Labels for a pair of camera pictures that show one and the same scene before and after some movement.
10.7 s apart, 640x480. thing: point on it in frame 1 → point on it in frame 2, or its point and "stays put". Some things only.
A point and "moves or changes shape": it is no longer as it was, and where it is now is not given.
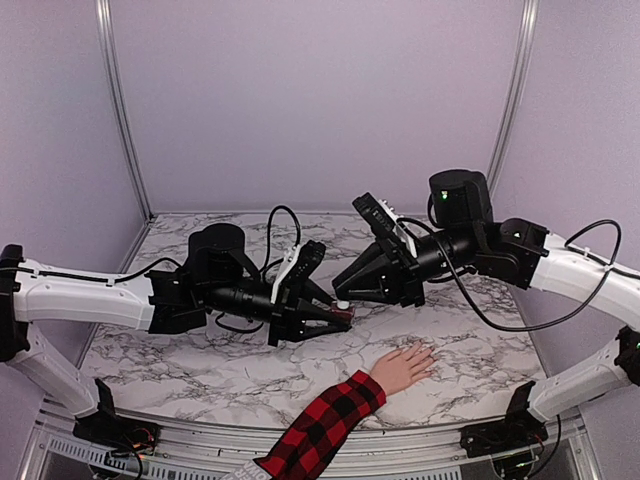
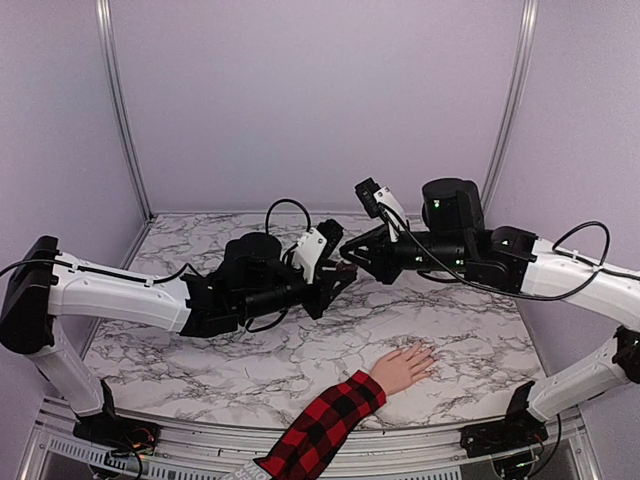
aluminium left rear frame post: (107, 34) stays put
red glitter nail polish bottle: (345, 315) moves or changes shape
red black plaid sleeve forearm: (309, 444) stays put
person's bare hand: (399, 368) stays put
